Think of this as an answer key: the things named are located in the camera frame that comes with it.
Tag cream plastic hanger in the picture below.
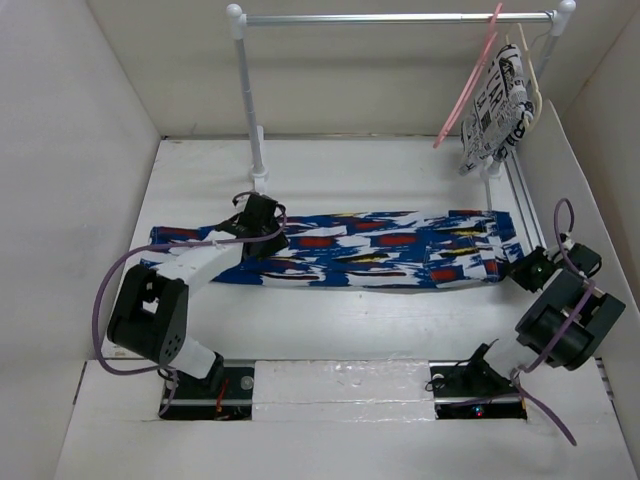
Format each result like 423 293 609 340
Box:
504 22 543 133

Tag white foam front board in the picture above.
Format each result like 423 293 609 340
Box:
252 359 435 423

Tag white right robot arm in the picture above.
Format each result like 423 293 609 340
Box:
460 235 626 394

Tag blue white red patterned trousers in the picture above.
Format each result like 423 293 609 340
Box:
147 209 517 292

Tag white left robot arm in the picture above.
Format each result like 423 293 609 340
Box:
106 192 288 397

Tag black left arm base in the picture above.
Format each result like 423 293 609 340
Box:
159 360 255 421

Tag black white printed garment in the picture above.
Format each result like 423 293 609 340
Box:
458 44 535 176

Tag white metal clothes rack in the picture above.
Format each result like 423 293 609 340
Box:
226 1 576 194

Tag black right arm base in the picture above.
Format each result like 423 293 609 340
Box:
425 341 528 420

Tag pink plastic hanger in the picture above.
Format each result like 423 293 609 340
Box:
428 2 504 147

